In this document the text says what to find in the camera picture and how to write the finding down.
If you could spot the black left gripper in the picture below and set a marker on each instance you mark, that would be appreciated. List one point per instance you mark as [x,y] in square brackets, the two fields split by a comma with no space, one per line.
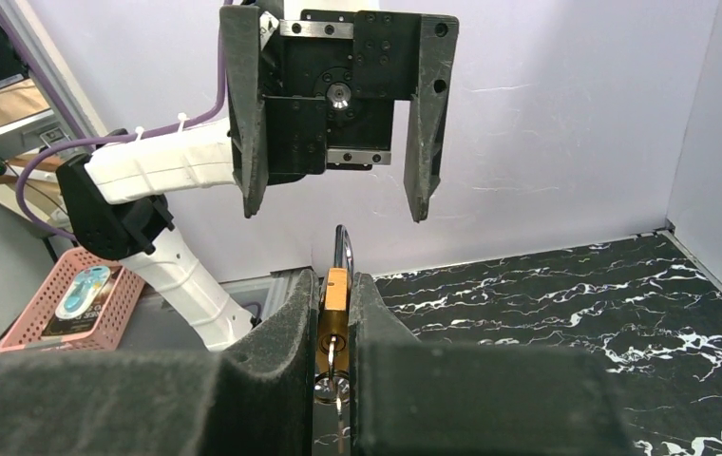
[336,77]

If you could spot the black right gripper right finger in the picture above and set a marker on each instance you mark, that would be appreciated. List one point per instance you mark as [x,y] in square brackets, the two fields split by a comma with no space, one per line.
[410,397]

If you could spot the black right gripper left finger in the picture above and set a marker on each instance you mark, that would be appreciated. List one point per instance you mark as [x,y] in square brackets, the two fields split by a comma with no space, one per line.
[254,398]

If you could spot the silver key pair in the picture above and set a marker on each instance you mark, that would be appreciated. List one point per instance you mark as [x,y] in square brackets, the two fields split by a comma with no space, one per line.
[331,380]

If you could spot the small brass padlock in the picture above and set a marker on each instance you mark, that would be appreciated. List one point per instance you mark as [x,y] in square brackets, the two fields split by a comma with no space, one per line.
[332,331]

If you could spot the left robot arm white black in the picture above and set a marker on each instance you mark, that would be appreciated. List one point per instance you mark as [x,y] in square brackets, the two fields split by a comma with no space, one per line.
[116,200]

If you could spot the pink basket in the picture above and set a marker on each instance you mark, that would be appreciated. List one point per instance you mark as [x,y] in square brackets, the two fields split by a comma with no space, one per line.
[84,303]

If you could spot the aluminium frame rail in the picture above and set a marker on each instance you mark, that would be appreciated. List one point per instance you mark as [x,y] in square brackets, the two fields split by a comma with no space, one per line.
[28,51]

